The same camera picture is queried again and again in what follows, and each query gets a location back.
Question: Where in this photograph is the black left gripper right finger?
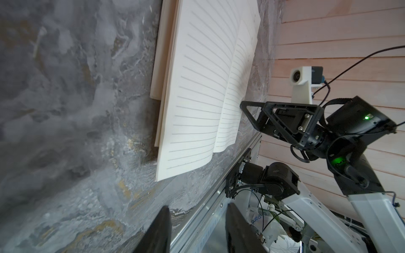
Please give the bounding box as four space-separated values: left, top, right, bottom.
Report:
225 203 266 253

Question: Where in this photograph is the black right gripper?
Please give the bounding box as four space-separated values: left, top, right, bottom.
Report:
240 101 331 158

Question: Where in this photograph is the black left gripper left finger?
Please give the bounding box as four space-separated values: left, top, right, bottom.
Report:
133 206 172 253

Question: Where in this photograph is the cream lined notebook with holes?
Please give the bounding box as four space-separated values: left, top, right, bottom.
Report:
155 1 261 181

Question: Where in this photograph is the aluminium frame rail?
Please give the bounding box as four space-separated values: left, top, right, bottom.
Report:
170 133 261 253

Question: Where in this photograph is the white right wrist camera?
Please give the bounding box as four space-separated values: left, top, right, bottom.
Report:
289 66 325 104

